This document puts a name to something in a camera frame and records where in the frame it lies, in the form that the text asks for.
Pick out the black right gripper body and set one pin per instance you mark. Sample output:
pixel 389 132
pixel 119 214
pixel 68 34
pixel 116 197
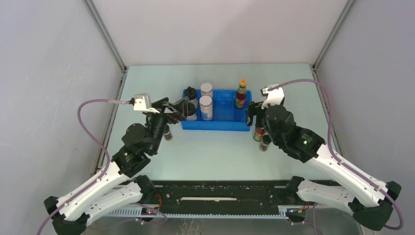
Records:
pixel 276 140

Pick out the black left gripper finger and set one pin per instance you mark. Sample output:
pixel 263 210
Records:
pixel 159 106
pixel 178 110

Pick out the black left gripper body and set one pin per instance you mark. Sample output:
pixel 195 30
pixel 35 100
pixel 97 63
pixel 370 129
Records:
pixel 158 122

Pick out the black-lid jar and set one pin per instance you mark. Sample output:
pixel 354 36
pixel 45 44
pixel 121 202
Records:
pixel 191 93
pixel 191 112

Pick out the red sauce bottle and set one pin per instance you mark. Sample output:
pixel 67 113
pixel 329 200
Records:
pixel 259 133
pixel 240 97

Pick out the silver-lid blue-label jar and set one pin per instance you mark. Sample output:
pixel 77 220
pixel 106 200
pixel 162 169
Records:
pixel 206 89
pixel 206 107

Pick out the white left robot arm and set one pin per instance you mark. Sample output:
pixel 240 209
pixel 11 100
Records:
pixel 119 183

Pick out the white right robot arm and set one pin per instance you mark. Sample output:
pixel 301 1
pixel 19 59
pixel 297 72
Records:
pixel 370 201

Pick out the small black-cap spice jar left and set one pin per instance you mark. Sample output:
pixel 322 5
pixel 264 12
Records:
pixel 167 134

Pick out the small black-cap spice jar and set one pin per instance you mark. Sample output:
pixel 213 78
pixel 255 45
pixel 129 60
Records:
pixel 167 134
pixel 265 142

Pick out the small black-cap spice jar right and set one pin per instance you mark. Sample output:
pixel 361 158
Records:
pixel 265 142

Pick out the blue divided plastic bin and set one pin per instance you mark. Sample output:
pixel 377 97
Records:
pixel 226 116

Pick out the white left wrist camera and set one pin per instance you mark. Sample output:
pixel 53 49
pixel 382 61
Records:
pixel 142 102

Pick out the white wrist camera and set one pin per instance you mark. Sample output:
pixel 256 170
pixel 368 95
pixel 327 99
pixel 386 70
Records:
pixel 274 96
pixel 142 102

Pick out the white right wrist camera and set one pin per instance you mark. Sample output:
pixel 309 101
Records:
pixel 274 96

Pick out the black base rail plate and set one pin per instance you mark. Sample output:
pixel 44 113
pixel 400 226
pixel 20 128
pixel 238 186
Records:
pixel 263 198

